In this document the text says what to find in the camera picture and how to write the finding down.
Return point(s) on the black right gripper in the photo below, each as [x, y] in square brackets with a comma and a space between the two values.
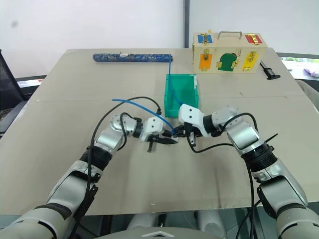
[191, 137]

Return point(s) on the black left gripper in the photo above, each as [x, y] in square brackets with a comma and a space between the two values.
[150, 145]

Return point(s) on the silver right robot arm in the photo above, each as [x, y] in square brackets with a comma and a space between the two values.
[243, 134]

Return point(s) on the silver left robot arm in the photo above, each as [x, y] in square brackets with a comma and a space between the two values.
[109, 139]

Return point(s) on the green plastic bin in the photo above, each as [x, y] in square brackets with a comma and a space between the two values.
[183, 87]

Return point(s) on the white rounded shape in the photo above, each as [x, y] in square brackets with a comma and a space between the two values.
[143, 221]

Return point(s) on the blue patterned rolled mat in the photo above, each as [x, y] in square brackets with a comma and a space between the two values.
[132, 57]

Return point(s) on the wooden lock box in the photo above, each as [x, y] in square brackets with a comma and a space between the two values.
[224, 49]

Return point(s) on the grey rounded robot torso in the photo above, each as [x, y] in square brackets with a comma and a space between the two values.
[159, 235]

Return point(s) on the dark desk with purple cloth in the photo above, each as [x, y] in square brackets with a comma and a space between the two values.
[299, 66]

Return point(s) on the grey upholstered chair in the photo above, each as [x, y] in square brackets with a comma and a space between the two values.
[311, 94]

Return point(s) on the dark desk with papers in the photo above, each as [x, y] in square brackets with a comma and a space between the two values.
[30, 82]

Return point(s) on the black mesh office chair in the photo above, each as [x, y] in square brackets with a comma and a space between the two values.
[7, 82]

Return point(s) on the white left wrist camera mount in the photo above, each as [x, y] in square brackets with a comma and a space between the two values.
[154, 125]

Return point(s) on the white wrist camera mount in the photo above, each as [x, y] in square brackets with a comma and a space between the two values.
[192, 114]
[154, 125]

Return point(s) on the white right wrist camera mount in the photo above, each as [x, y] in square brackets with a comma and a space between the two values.
[192, 114]

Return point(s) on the dark vertical post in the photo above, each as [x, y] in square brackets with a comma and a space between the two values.
[187, 22]

